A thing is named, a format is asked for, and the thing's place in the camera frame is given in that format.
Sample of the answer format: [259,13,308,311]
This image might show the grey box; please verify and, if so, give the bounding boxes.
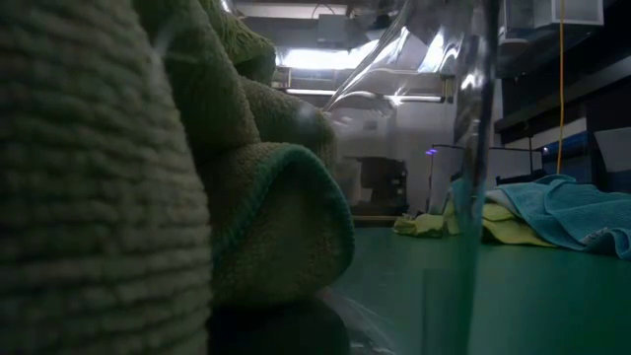
[316,13,349,45]

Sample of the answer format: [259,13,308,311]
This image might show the sage towel with green hem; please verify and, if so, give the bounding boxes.
[0,0,356,355]

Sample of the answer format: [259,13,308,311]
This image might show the turquoise microfiber towel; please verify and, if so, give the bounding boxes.
[451,173,631,261]

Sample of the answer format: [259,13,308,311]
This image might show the dark brown cabinet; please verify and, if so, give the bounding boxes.
[352,156,410,221]

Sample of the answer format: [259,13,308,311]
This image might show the thin black metal frame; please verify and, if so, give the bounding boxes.
[429,143,548,187]

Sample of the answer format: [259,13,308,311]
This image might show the white ceiling box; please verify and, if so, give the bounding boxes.
[534,0,605,29]

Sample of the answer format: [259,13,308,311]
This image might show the bright ceiling light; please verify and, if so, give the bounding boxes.
[275,46,384,71]

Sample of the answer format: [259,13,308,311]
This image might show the lime green microfiber towel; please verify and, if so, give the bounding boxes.
[240,77,340,172]
[196,0,278,86]

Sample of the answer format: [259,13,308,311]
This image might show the dark shelving unit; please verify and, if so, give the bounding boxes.
[495,46,631,149]

